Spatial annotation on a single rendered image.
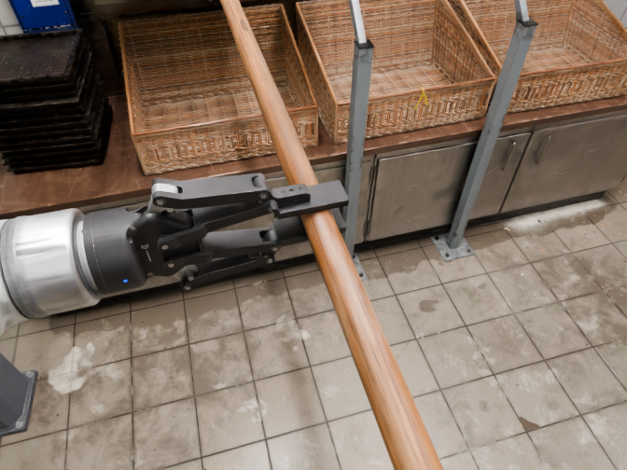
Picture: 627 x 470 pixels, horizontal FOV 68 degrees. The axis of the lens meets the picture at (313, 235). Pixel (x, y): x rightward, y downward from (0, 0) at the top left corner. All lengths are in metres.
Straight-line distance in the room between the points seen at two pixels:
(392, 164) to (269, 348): 0.78
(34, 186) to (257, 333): 0.86
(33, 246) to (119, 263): 0.07
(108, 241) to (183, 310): 1.46
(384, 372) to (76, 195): 1.29
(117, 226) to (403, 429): 0.28
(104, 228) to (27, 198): 1.17
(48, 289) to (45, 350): 1.54
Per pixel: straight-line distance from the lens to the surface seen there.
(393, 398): 0.35
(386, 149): 1.59
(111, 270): 0.43
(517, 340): 1.89
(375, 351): 0.36
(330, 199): 0.45
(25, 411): 1.85
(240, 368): 1.71
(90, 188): 1.55
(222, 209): 0.43
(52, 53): 1.62
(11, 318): 0.47
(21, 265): 0.44
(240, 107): 1.75
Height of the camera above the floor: 1.52
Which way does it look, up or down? 48 degrees down
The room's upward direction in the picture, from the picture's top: straight up
